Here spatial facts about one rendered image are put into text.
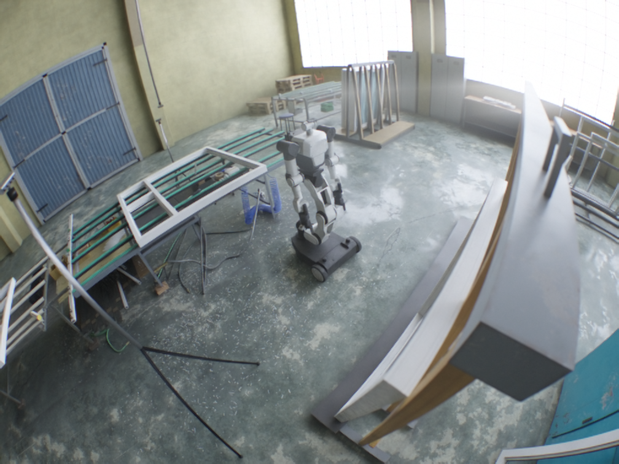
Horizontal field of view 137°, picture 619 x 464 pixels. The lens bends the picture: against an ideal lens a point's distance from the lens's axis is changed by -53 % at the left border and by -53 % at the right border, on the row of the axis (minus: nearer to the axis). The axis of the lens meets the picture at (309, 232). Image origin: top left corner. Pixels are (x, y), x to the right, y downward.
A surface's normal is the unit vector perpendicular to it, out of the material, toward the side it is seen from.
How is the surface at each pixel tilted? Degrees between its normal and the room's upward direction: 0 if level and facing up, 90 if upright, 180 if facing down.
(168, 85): 90
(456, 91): 90
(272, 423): 0
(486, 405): 0
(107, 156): 90
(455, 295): 8
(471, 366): 90
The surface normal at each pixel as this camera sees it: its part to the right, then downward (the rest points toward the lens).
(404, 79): -0.69, 0.53
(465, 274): -0.01, -0.70
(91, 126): 0.72, 0.39
